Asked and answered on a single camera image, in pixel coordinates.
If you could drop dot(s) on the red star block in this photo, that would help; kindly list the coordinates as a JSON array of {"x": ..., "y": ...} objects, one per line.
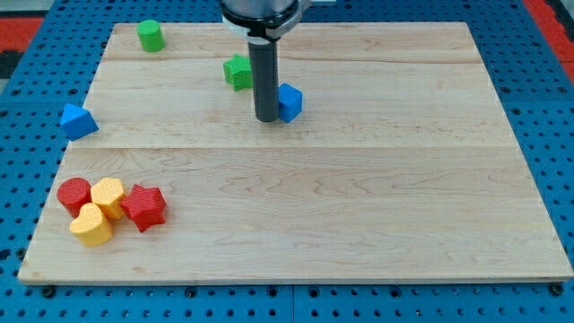
[{"x": 144, "y": 207}]

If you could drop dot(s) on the yellow heart block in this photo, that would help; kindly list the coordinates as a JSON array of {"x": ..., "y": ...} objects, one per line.
[{"x": 91, "y": 227}]

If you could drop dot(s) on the red cylinder block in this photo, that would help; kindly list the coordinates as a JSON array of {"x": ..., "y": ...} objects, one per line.
[{"x": 73, "y": 194}]

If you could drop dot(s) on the green star block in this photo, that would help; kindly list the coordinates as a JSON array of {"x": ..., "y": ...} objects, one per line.
[{"x": 237, "y": 72}]

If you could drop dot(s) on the blue triangle block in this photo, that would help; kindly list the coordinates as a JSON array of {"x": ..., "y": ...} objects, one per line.
[{"x": 77, "y": 122}]

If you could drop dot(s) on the green cylinder block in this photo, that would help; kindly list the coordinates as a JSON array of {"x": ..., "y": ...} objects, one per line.
[{"x": 150, "y": 36}]

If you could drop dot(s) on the yellow hexagon block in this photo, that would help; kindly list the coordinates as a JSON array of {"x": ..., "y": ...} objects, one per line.
[{"x": 107, "y": 195}]

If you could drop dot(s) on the wooden board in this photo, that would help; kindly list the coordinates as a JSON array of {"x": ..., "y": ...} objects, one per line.
[{"x": 402, "y": 167}]

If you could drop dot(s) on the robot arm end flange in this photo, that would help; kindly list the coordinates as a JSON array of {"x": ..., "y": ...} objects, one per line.
[{"x": 262, "y": 21}]

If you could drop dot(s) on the blue cube block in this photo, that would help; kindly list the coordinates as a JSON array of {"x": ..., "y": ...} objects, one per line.
[{"x": 290, "y": 102}]

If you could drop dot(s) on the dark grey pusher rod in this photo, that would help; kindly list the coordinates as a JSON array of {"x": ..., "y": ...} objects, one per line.
[{"x": 263, "y": 61}]

